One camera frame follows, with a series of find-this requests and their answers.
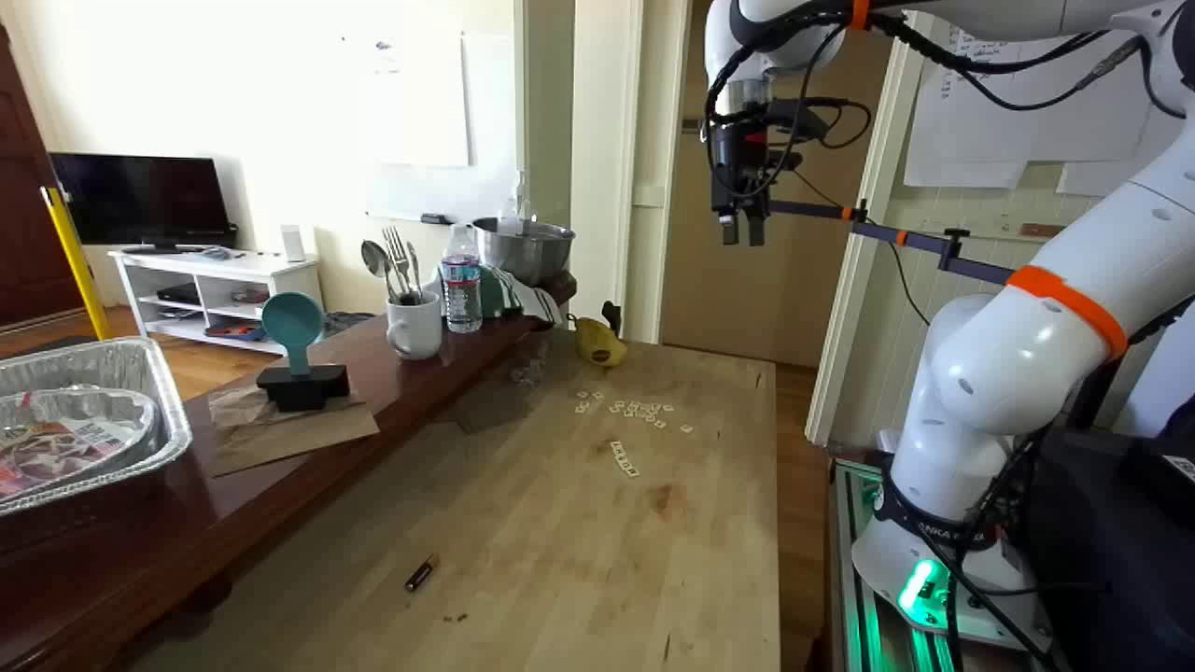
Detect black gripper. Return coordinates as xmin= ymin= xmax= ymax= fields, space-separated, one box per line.
xmin=705 ymin=113 xmax=776 ymax=249

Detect brown wooden door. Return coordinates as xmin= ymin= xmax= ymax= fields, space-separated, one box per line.
xmin=658 ymin=0 xmax=901 ymax=373

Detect white leaning panel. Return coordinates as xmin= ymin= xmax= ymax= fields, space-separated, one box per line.
xmin=800 ymin=42 xmax=929 ymax=450

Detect purple bar clamp orange tips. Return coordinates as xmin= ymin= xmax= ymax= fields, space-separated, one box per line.
xmin=770 ymin=199 xmax=1039 ymax=292

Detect yellow rubber toy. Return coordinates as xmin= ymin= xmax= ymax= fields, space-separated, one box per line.
xmin=572 ymin=312 xmax=631 ymax=373

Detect metal cooking pot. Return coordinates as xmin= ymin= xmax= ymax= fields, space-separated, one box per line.
xmin=479 ymin=214 xmax=578 ymax=288

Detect crumpled white cloth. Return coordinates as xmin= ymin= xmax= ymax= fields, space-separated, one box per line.
xmin=491 ymin=273 xmax=568 ymax=333

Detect clear plastic water bottle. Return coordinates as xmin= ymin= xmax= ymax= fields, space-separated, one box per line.
xmin=438 ymin=219 xmax=485 ymax=337

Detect metal fork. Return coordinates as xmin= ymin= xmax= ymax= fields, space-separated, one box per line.
xmin=380 ymin=224 xmax=424 ymax=303

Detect white ceramic mug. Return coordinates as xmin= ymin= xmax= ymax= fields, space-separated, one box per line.
xmin=384 ymin=292 xmax=449 ymax=364

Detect metal spoon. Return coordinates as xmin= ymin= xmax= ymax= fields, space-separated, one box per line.
xmin=357 ymin=234 xmax=403 ymax=306

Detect black rectangular base block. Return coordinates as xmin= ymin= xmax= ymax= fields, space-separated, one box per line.
xmin=255 ymin=361 xmax=354 ymax=413

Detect brown cardboard sheet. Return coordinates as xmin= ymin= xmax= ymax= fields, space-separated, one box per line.
xmin=200 ymin=377 xmax=384 ymax=480

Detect black equipment box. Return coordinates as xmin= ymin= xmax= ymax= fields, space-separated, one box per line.
xmin=1026 ymin=397 xmax=1195 ymax=672

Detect white television shelf unit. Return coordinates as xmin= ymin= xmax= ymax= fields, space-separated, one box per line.
xmin=107 ymin=246 xmax=329 ymax=357

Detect black flat screen television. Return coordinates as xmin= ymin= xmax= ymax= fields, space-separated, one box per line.
xmin=47 ymin=150 xmax=241 ymax=253

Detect aluminium foil tray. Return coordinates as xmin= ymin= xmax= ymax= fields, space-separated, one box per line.
xmin=0 ymin=333 xmax=197 ymax=524

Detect yellow stick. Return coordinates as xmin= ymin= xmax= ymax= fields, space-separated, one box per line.
xmin=38 ymin=183 xmax=115 ymax=343

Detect dark brown wooden table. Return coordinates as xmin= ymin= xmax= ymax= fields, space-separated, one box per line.
xmin=0 ymin=303 xmax=556 ymax=672

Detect colourful plate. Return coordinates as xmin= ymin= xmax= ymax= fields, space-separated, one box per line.
xmin=0 ymin=380 xmax=160 ymax=504

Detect dark brown wooden cabinet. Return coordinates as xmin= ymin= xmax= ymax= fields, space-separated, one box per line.
xmin=0 ymin=22 xmax=84 ymax=327

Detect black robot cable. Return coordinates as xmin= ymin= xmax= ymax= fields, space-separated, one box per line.
xmin=700 ymin=0 xmax=1178 ymax=159

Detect orange strap on lower link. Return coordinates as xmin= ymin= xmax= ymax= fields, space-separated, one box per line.
xmin=1003 ymin=260 xmax=1132 ymax=361

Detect white wall board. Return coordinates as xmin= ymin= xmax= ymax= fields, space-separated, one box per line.
xmin=329 ymin=25 xmax=479 ymax=171

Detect robot base plate green light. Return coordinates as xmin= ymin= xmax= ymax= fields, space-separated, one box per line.
xmin=848 ymin=511 xmax=1046 ymax=654

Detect aluminium rail frame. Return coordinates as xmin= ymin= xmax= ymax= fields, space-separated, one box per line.
xmin=826 ymin=456 xmax=999 ymax=672

